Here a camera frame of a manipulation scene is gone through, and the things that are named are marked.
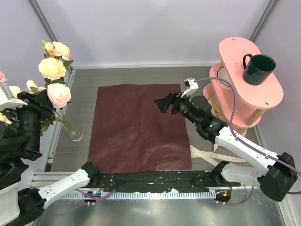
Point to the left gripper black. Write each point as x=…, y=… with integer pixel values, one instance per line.
x=34, y=101

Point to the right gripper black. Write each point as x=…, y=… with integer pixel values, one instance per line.
x=174, y=103

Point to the peach rose stem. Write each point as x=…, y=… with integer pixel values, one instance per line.
x=53, y=68

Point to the red wrapping paper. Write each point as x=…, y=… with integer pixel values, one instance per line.
x=130, y=133

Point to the pink rose stem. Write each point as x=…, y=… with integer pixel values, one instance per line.
x=2, y=77

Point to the cream printed ribbon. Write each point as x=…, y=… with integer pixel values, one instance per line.
x=210, y=156

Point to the pink rose flower bunch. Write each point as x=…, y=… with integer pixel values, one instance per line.
x=58, y=94

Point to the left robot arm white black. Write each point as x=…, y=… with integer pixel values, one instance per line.
x=20, y=207

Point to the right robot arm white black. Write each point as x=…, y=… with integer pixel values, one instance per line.
x=273, y=173

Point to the clear glass vase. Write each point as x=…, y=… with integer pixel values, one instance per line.
x=74, y=134

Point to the white bowl on shelf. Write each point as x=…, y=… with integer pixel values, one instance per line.
x=224, y=82

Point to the pink three-tier wooden shelf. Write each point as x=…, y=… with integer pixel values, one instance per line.
x=246, y=102

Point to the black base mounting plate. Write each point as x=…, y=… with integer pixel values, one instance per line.
x=187, y=181

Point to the dark green mug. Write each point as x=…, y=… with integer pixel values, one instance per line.
x=257, y=68

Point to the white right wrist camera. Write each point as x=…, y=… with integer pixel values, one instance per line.
x=191, y=86

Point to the white slotted cable duct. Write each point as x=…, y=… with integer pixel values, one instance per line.
x=162, y=196

